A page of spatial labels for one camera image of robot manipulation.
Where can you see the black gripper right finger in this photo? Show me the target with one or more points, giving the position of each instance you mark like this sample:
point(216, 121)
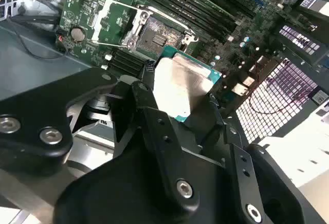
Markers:
point(257, 183)

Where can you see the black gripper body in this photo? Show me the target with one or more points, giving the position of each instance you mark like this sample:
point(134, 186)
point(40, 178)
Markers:
point(123, 190)

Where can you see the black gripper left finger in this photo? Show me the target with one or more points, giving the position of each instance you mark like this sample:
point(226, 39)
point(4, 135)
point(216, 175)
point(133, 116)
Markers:
point(38, 111)

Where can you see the metal socket cover frame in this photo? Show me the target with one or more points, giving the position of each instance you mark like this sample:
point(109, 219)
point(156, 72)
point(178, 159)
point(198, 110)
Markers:
point(101, 19)

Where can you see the silver CPU with green edge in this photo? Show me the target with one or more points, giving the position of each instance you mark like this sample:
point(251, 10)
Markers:
point(180, 85)

